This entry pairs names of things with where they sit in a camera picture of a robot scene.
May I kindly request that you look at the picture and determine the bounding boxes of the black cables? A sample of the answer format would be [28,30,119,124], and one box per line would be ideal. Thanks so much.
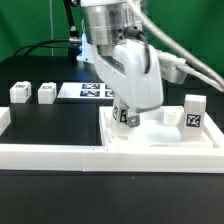
[13,37,83,57]

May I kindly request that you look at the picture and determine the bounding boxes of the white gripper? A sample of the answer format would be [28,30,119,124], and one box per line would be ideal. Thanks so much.
[93,41,163,128]

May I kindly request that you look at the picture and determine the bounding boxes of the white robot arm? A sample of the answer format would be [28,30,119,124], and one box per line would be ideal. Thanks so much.
[80,0,163,128]

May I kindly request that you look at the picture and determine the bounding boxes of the white U-shaped fence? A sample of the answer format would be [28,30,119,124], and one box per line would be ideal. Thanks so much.
[0,117,224,173]

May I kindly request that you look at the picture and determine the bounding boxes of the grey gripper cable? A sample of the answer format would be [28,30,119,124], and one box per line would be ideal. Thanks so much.
[126,0,224,93]

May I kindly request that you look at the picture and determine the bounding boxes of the white square tabletop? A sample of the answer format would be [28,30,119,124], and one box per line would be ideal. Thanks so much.
[99,106,214,148]

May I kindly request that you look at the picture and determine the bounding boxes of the white marker sheet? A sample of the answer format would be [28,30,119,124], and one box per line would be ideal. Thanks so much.
[58,82,114,99]

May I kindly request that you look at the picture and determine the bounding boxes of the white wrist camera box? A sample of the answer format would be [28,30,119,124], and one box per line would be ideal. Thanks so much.
[157,50,187,84]

